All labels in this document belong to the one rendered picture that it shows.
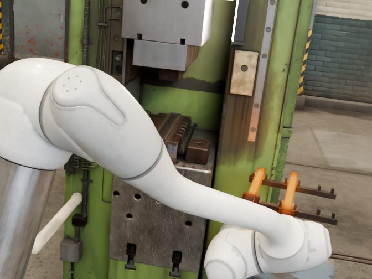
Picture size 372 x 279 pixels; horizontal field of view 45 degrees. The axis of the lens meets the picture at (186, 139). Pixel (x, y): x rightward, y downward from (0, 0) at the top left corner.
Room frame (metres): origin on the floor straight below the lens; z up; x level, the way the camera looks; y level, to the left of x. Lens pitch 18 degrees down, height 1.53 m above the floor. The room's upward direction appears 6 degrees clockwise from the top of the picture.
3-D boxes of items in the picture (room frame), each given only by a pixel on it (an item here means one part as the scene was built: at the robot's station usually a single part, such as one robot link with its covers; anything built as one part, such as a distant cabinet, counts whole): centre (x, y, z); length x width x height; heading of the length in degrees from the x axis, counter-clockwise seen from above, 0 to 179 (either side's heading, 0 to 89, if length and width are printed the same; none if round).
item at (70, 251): (1.82, 0.48, 0.36); 0.09 x 0.07 x 0.12; 84
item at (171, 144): (1.87, 0.11, 0.96); 0.42 x 0.20 x 0.09; 174
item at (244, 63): (1.76, -0.20, 1.27); 0.09 x 0.02 x 0.17; 84
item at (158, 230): (1.88, 0.05, 0.69); 0.56 x 0.38 x 0.45; 174
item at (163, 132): (1.87, 0.08, 0.99); 0.42 x 0.05 x 0.01; 174
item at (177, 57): (1.87, 0.11, 1.32); 0.42 x 0.20 x 0.10; 174
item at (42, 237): (1.61, 0.48, 0.62); 0.44 x 0.05 x 0.05; 174
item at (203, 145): (1.71, -0.05, 0.95); 0.12 x 0.08 x 0.06; 174
